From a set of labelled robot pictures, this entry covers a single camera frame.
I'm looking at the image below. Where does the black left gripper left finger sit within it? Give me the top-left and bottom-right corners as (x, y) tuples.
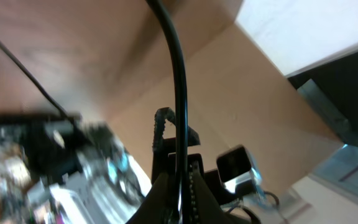
(126, 173), (179, 224)

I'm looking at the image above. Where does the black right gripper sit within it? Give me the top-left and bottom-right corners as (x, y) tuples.
(151, 107), (260, 224)

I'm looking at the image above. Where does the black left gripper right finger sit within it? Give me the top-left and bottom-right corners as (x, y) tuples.
(189, 161), (229, 224)

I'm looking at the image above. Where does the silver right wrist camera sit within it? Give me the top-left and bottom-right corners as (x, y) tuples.
(216, 145), (262, 196)

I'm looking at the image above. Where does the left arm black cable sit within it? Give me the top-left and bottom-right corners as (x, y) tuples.
(0, 21), (80, 125)

